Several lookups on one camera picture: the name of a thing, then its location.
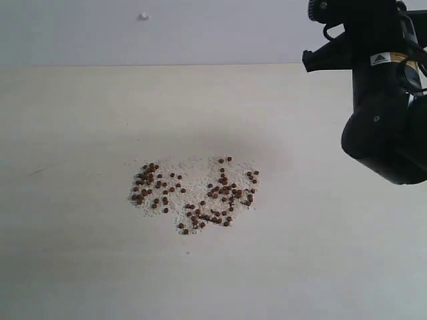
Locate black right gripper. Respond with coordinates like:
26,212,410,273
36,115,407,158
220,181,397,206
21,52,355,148
302,33,352,73

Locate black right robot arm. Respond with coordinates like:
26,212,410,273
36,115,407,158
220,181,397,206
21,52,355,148
302,0,426,185

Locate pile of brown beans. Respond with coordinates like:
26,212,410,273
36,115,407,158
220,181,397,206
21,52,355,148
127,155,261,235

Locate small white wall fixture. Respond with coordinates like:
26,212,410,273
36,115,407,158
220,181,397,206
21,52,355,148
138,12,149,21

